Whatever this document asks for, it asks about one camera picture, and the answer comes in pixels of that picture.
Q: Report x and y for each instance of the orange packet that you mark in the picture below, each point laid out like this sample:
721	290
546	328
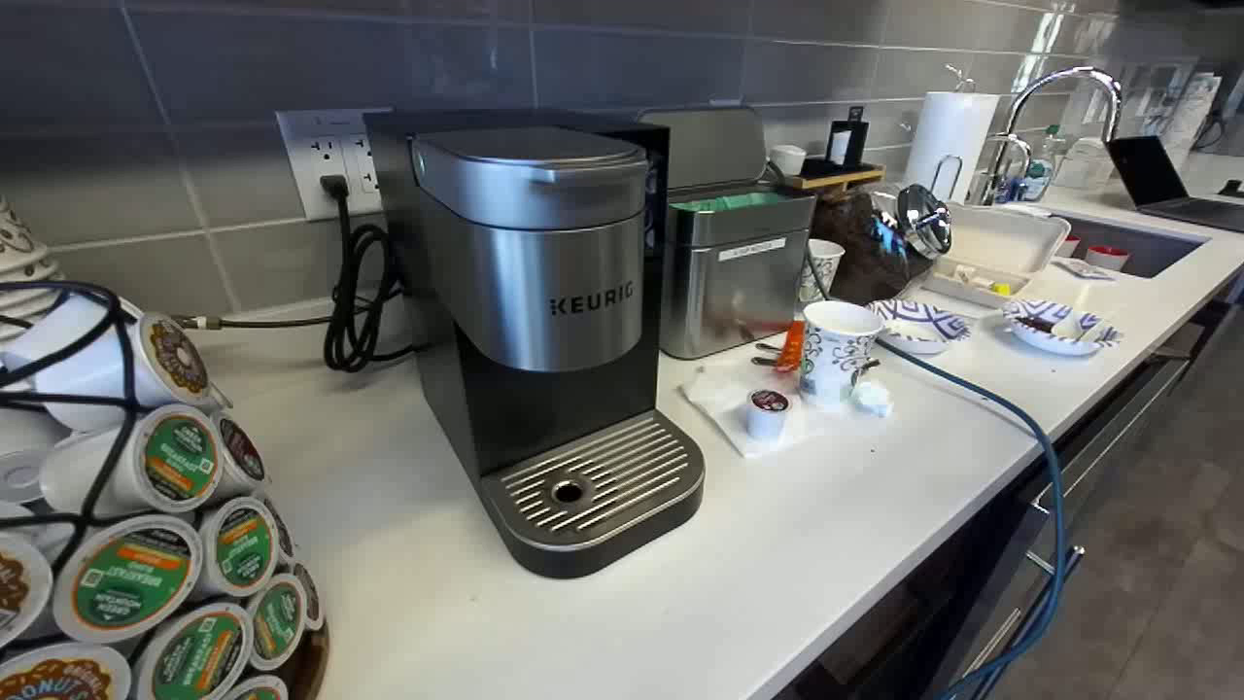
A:
789	346

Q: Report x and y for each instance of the stainless steel box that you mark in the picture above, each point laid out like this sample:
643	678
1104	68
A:
739	277

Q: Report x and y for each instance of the brown lid coffee pod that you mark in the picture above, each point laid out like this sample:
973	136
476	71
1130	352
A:
237	448
61	678
178	356
18	587

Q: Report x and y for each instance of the dark lid coffee pod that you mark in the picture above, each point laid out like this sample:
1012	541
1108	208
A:
767	414

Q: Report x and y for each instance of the wooden countertop organizer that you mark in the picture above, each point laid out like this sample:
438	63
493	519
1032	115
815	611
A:
828	180

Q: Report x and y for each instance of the plain white cup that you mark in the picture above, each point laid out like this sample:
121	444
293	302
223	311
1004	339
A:
824	265

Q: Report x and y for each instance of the pile of small brown objects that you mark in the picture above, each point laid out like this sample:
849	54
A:
1034	321

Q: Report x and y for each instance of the shiny metal scoop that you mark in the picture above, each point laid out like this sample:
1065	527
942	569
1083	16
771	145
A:
921	219

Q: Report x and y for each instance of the white foam clamshell container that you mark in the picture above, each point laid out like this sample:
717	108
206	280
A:
1004	238

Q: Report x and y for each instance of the black box on organizer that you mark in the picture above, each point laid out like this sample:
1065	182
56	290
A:
849	136

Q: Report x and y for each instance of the dark laptop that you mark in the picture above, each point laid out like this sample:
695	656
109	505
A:
1147	168

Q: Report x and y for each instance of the white ribbed paper stack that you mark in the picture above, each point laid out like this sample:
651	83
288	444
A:
21	256

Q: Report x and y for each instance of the silver black Keurig coffee machine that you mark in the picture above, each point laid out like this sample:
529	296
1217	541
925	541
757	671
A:
557	285

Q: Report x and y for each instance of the white ceramic mug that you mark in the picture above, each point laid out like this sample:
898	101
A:
842	343

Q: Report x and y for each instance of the small white mug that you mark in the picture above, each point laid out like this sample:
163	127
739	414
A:
788	162

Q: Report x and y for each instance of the white paper towel roll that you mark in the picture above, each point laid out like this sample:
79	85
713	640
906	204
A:
954	136

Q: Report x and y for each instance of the white wall power outlet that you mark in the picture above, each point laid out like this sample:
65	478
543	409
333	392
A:
312	141

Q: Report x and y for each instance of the green lid coffee pod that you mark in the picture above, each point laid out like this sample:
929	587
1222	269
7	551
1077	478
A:
178	456
121	576
241	547
279	619
195	652

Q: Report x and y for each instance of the small white creamer cup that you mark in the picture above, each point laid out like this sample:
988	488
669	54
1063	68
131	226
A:
872	398

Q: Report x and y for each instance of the chrome sink faucet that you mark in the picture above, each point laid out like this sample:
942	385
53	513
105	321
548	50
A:
1063	80

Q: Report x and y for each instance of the metal paper towel holder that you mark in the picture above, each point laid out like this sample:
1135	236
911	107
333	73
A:
936	177

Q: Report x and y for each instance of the blue patterned paper plate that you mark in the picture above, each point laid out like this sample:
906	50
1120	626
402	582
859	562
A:
1055	339
919	328

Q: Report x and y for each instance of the white paper napkin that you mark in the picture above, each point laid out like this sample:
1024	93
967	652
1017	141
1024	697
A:
721	400

